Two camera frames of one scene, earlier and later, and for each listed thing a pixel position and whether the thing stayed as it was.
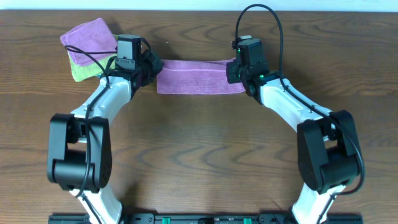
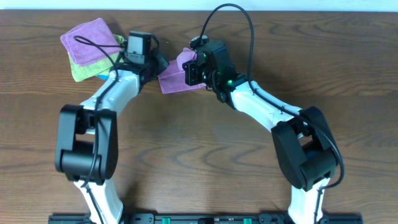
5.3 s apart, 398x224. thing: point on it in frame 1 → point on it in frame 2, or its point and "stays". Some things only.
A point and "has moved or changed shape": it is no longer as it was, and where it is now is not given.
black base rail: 206,219 stays
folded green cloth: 90,71 stays
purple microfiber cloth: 199,76 has moved or changed shape
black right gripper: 231,77 → 189,68
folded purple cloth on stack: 92,36 stays
